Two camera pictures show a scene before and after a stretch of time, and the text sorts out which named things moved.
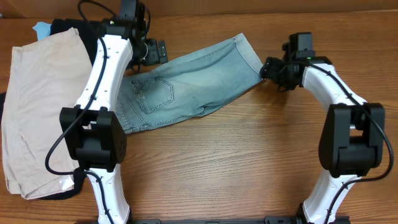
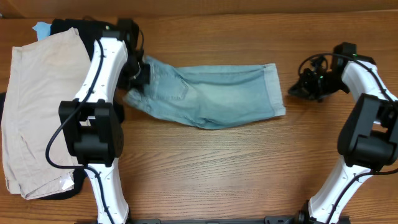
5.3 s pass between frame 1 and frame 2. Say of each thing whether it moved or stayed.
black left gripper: moved
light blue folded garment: stayed
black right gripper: moved
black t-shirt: stayed
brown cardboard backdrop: stayed
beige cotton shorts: stayed
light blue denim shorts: moved
